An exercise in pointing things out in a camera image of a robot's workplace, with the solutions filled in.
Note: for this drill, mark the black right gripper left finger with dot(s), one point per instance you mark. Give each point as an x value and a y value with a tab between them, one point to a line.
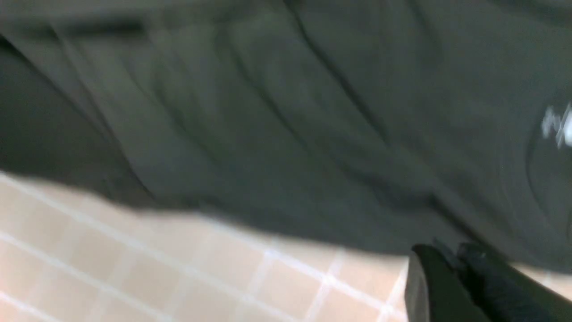
433	292

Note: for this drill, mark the dark gray long-sleeve top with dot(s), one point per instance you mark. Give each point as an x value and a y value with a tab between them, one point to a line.
372	124

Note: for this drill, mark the beige checkered tablecloth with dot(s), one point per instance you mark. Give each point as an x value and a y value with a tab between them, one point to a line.
69	257

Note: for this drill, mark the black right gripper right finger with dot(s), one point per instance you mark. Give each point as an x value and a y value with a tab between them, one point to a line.
505	294

